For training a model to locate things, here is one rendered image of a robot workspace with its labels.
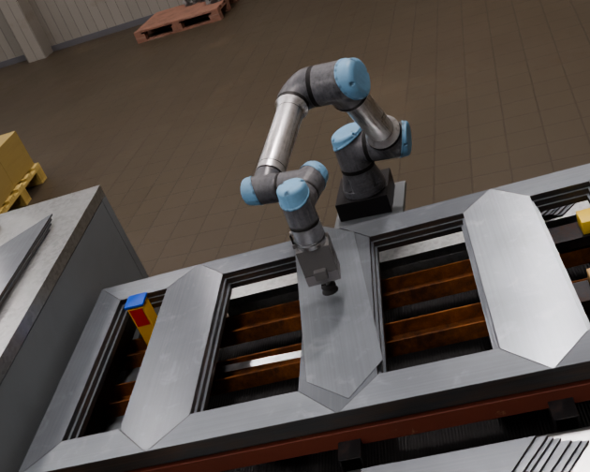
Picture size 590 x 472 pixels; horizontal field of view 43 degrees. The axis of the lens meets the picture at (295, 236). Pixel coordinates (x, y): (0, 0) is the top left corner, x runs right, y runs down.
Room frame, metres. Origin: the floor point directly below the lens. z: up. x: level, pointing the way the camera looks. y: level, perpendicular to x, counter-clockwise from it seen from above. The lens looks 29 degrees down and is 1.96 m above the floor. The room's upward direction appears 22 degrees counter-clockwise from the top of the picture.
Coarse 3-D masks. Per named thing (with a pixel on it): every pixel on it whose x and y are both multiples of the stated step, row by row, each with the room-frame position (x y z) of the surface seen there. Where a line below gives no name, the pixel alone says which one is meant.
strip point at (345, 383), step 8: (352, 368) 1.30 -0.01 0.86; (360, 368) 1.29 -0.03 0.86; (368, 368) 1.28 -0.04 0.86; (320, 376) 1.31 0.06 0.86; (328, 376) 1.30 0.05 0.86; (336, 376) 1.29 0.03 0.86; (344, 376) 1.28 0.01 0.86; (352, 376) 1.27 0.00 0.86; (360, 376) 1.26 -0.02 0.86; (312, 384) 1.30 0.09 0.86; (320, 384) 1.29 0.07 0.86; (328, 384) 1.28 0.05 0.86; (336, 384) 1.27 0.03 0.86; (344, 384) 1.26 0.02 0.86; (352, 384) 1.25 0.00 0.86; (360, 384) 1.24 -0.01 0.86; (336, 392) 1.24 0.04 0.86; (344, 392) 1.23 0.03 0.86; (352, 392) 1.22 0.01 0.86
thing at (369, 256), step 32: (576, 192) 1.65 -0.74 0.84; (448, 224) 1.73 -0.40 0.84; (544, 224) 1.58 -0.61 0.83; (224, 288) 1.85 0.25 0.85; (480, 288) 1.41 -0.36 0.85; (224, 320) 1.73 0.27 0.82; (384, 352) 1.34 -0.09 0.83; (96, 384) 1.66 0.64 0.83; (480, 384) 1.11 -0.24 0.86; (512, 384) 1.09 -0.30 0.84; (544, 384) 1.08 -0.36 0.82; (320, 416) 1.19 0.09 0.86; (352, 416) 1.18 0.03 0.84; (384, 416) 1.16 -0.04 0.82; (192, 448) 1.27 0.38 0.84; (224, 448) 1.25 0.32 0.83
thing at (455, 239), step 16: (576, 208) 1.81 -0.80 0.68; (560, 224) 1.79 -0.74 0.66; (432, 240) 1.93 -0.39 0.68; (448, 240) 1.90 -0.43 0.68; (464, 240) 1.87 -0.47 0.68; (384, 256) 1.95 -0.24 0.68; (400, 256) 1.92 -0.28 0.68; (416, 256) 1.90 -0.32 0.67; (432, 256) 1.89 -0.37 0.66; (240, 288) 2.09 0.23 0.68; (256, 288) 2.05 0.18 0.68; (272, 288) 2.01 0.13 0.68; (288, 288) 2.00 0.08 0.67; (240, 304) 2.04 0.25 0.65
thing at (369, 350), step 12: (336, 348) 1.38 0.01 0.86; (348, 348) 1.36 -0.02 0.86; (360, 348) 1.35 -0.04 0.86; (372, 348) 1.33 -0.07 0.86; (312, 360) 1.38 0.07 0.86; (324, 360) 1.36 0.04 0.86; (336, 360) 1.34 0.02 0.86; (348, 360) 1.33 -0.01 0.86; (360, 360) 1.31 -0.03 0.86; (372, 360) 1.30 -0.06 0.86; (312, 372) 1.33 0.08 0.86; (324, 372) 1.32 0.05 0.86
